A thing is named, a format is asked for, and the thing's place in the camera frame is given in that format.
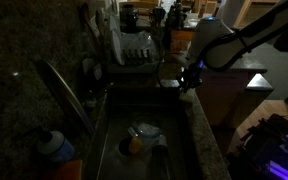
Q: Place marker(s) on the orange sponge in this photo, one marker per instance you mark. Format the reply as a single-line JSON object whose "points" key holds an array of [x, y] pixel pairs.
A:
{"points": [[69, 171]]}

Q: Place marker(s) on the white cup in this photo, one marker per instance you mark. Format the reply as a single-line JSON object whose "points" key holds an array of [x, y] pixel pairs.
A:
{"points": [[90, 66]]}

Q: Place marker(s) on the dark utensil holder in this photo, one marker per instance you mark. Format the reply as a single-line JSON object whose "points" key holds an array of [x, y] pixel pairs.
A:
{"points": [[158, 18]]}

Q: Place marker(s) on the clear plastic tray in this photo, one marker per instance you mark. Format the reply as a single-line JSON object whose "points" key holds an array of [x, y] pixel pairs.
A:
{"points": [[191, 23]]}

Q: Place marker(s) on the orange plastic container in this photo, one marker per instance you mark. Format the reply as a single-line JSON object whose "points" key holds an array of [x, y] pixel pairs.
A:
{"points": [[179, 37]]}

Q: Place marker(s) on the grey low side ledge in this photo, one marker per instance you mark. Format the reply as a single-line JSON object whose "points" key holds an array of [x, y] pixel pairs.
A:
{"points": [[259, 83]]}

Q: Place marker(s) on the wooden spoon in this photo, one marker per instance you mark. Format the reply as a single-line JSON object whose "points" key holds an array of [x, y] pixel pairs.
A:
{"points": [[87, 20]]}

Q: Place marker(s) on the translucent plastic container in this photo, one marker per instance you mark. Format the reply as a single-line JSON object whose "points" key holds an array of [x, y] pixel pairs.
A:
{"points": [[124, 166]]}

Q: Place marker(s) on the pale yellow sponge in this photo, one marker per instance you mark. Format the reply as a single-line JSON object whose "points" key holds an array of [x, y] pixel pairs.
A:
{"points": [[187, 97]]}

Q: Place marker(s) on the wooden base cabinets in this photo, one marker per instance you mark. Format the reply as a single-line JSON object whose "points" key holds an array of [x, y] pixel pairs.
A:
{"points": [[224, 100]]}

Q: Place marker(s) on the grey dish rack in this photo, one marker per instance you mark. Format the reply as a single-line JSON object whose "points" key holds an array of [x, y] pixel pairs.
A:
{"points": [[134, 68]]}

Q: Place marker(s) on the small white plate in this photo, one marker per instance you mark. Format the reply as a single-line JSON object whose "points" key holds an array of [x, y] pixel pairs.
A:
{"points": [[114, 23]]}

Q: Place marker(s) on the steel sink basin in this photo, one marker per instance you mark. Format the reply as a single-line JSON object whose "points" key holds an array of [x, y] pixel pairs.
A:
{"points": [[117, 110]]}

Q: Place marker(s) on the metal kitchen faucet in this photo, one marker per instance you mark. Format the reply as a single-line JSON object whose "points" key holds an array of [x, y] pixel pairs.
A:
{"points": [[67, 96]]}

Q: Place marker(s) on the dark glass jar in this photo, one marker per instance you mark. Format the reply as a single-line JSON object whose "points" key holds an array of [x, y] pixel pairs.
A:
{"points": [[129, 18]]}

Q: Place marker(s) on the small red bottle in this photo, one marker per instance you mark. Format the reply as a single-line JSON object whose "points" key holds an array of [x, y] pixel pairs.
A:
{"points": [[202, 10]]}

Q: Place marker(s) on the large white plate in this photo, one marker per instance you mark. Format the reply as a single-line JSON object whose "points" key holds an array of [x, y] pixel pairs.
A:
{"points": [[117, 46]]}

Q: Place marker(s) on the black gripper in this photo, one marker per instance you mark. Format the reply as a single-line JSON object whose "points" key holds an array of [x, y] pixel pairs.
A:
{"points": [[191, 77]]}

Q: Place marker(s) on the wooden spatula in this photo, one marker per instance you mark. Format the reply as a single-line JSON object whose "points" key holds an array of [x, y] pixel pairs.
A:
{"points": [[100, 21]]}

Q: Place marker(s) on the small yellow object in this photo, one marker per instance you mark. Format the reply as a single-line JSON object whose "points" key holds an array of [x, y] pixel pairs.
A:
{"points": [[135, 145]]}

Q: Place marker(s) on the clear glass bowl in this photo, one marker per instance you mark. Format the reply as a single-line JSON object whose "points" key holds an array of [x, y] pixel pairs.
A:
{"points": [[147, 128]]}

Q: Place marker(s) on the clear drinking glass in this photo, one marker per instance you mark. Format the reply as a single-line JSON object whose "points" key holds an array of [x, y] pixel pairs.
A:
{"points": [[160, 163]]}

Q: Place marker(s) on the white blue soap bottle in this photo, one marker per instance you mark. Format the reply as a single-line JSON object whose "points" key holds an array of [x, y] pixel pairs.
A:
{"points": [[55, 146]]}

